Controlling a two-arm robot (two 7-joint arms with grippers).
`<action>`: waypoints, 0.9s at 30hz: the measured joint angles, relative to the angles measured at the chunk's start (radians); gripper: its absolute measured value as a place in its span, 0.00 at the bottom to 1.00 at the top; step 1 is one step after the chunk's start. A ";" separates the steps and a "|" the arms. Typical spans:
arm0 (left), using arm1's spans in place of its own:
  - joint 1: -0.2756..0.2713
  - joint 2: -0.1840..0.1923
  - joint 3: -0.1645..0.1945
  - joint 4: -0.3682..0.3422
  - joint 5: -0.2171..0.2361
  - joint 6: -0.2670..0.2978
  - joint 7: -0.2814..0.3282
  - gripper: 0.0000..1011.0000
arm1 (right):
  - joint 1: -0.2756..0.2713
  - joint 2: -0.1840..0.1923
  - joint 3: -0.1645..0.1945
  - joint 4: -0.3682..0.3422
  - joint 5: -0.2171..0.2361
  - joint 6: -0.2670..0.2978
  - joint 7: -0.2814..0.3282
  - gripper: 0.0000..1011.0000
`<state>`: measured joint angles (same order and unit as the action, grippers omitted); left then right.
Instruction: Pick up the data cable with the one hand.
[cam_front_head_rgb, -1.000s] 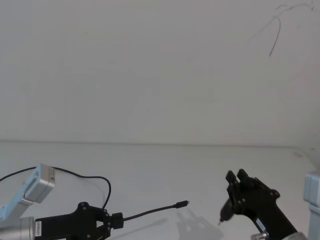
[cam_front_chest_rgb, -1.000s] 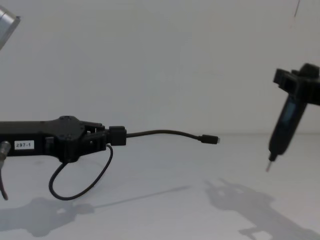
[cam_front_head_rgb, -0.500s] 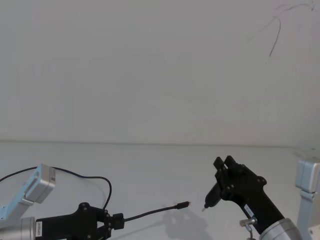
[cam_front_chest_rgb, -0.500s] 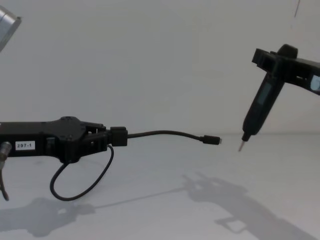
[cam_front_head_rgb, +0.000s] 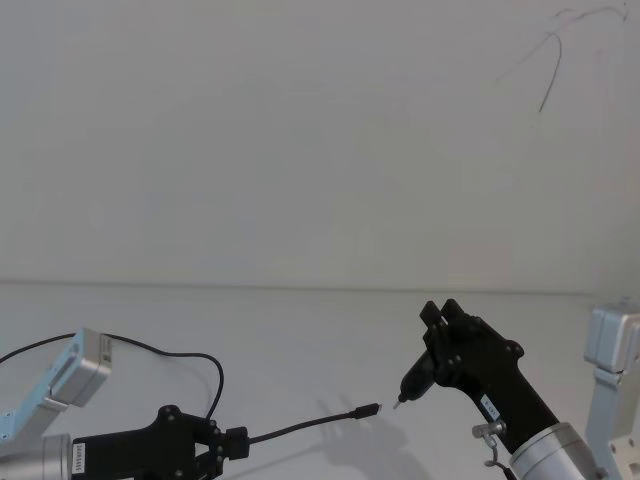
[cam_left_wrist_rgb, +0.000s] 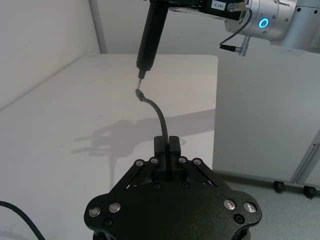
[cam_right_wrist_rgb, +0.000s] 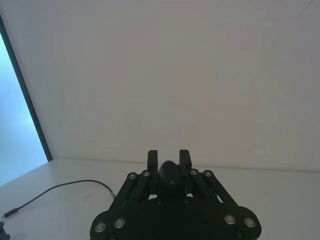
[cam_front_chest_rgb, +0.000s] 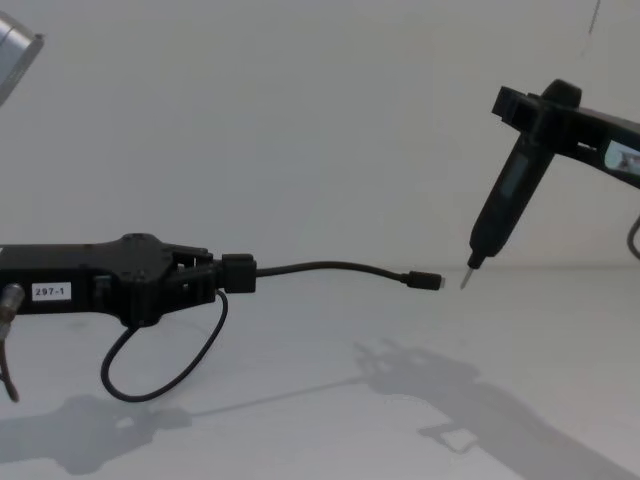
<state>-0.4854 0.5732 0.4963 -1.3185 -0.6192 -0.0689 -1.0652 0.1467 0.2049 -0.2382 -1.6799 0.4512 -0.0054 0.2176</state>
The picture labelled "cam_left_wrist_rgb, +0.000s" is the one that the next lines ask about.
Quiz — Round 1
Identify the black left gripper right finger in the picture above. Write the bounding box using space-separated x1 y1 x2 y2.
168 135 226 189

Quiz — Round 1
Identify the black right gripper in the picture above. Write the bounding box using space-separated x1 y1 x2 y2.
169 0 248 23

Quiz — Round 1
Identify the black cable with plug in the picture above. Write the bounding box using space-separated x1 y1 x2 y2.
134 88 172 146

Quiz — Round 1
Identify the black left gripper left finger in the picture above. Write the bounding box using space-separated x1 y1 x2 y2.
109 135 168 193

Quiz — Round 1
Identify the white partition panel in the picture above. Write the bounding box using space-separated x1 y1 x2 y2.
212 46 320 187

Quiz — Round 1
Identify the black caster wheel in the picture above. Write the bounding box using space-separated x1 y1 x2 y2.
303 185 316 199
273 180 284 194

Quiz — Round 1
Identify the thick black cable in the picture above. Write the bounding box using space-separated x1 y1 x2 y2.
0 199 48 240

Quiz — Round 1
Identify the white table cloth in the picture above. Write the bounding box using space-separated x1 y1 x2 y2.
0 53 219 240

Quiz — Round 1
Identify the long black handheld tool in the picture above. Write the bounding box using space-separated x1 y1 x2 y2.
135 0 171 90

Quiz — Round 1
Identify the thin dark wrist cable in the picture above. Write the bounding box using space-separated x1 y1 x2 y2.
218 2 254 58

